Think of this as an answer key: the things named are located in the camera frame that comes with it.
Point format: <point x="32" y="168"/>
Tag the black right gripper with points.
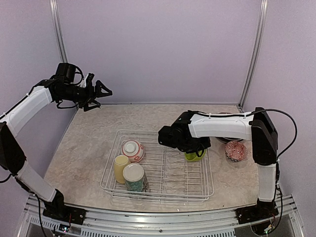
<point x="206" y="143"/>

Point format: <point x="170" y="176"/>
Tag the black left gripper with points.
<point x="91" y="95"/>

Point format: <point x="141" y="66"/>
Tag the lime green bowl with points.
<point x="195" y="156"/>

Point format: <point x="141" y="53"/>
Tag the large black round plate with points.
<point x="226" y="140"/>

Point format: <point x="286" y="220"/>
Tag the blue white patterned bowl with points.
<point x="236" y="151"/>

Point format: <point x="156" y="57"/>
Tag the white red patterned bowl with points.
<point x="134" y="150"/>

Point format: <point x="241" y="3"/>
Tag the teal patterned cup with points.
<point x="135" y="178"/>

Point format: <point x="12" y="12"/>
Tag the pale yellow cup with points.
<point x="120" y="163"/>

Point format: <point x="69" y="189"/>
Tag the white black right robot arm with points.
<point x="245" y="183"/>

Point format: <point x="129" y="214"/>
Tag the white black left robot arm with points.
<point x="69" y="89"/>

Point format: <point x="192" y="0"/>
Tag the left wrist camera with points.
<point x="87" y="79"/>

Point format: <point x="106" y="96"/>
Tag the white wire dish rack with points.
<point x="170" y="176"/>

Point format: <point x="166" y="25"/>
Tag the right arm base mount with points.
<point x="261" y="210"/>

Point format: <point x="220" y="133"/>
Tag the aluminium frame post left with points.
<point x="58" y="30"/>

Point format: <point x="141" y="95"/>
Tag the aluminium frame post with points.
<point x="255" y="53"/>
<point x="58" y="30"/>

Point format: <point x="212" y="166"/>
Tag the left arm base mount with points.
<point x="59" y="211"/>

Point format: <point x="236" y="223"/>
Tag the aluminium front rail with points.
<point x="98" y="222"/>

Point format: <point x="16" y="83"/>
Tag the aluminium frame post right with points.
<point x="255" y="53"/>

